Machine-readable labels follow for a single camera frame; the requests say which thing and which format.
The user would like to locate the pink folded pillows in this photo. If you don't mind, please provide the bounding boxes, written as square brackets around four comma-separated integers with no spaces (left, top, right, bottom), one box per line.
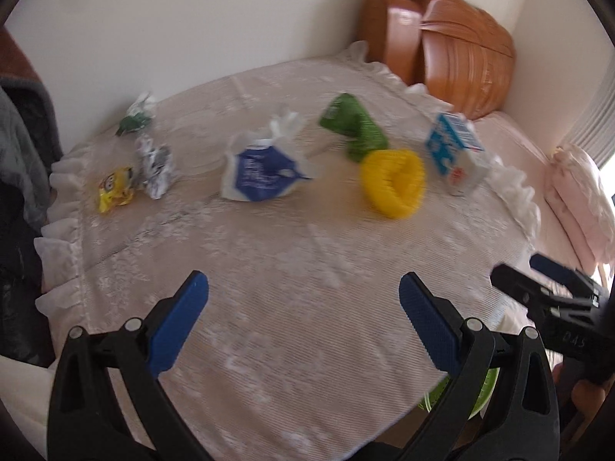
[550,168,615,270]

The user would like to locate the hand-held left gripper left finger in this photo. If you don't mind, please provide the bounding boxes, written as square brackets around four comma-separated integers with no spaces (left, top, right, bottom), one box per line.
[47,270,212,461]

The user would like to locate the blue and white milk carton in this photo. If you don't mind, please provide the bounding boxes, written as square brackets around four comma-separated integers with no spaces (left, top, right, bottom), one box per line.
[425,111,492,197]

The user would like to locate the person's right hand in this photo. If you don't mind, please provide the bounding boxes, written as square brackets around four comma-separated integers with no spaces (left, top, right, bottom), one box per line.
[552,362,608,426]

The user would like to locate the white radiator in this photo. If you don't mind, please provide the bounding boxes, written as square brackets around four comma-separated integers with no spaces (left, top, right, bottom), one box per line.
[557,58,615,169]

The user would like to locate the wooden bed headboard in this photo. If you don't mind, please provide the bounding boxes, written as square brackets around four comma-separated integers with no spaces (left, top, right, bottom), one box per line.
[358,0,517,121]

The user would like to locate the white lace tablecloth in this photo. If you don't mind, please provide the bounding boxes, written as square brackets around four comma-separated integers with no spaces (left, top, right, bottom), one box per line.
[35,41,541,461]

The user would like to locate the silver wrapper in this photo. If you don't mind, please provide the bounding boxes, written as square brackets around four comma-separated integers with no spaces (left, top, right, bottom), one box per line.
[135,135,174,200]

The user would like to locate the blue and white plastic bag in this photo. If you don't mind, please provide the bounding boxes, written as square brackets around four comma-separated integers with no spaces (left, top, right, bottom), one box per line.
[220,111,320,201]

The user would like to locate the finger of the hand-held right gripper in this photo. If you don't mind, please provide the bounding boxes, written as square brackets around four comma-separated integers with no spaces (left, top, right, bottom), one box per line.
[529,254,607,298]
[490,263,549,310]

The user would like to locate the yellow snack packet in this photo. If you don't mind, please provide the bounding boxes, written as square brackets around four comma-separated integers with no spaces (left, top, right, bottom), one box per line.
[98,166,136,213]

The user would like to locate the dark hanging clothes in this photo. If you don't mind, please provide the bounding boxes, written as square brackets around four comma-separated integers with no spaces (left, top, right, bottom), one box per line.
[0,26,63,370]

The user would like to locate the bed with pink sheet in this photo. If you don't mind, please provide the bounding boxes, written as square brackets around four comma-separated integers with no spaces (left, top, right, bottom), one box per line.
[473,110,597,274]

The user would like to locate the green snack packet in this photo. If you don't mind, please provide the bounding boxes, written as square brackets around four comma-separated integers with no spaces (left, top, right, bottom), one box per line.
[318,93,389,163]

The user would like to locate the green and white wrapper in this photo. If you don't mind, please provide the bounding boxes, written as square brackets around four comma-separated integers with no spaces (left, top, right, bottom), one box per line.
[115,92,157,136]

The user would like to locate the green plastic waste basket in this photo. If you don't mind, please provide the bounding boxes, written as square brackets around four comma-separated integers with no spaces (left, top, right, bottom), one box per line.
[416,367,500,421]

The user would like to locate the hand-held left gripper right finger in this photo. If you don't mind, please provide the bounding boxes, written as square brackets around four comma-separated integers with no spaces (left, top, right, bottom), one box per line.
[399,271,560,461]

